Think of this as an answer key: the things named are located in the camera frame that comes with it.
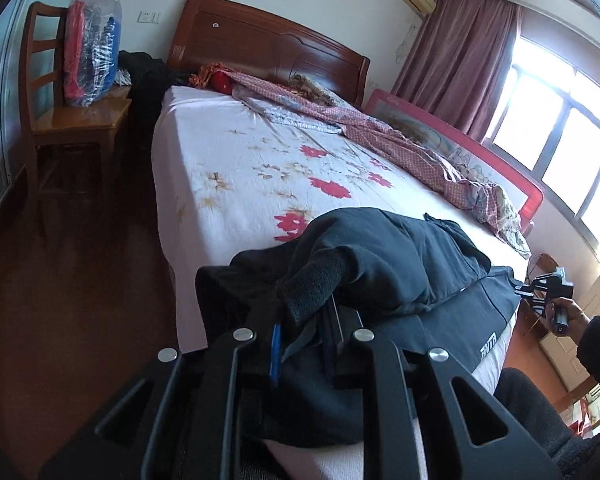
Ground beige patterned blanket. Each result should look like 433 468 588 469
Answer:
289 74 343 107

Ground wooden nightstand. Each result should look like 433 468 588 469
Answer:
111 84 133 111

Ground window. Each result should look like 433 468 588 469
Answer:
482 35 600 262

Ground orange fringed cloth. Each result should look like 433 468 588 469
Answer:
189 62 236 89

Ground dark clothes pile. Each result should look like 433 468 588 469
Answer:
117 50 193 128

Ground wooden headboard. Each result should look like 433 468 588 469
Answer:
166 0 371 111

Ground pink bed guard rail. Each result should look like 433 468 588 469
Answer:
362 89 545 237

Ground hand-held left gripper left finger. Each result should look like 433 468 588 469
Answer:
37 305 284 480

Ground black pants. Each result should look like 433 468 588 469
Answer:
195 207 522 448

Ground wooden chair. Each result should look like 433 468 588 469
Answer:
19 1 133 216

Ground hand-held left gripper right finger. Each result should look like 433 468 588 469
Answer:
321 309 565 480

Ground pink patterned quilt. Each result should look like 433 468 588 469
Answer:
230 71 532 261

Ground pink curtain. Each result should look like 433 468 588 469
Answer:
390 0 524 144

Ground bed with floral sheet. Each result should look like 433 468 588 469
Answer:
151 85 532 480

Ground clear plastic bag of clothes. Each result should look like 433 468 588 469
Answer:
62 0 126 108

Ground red pillow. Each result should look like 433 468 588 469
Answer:
209 72 239 96

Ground person's right hand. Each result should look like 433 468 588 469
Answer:
555 298 592 335

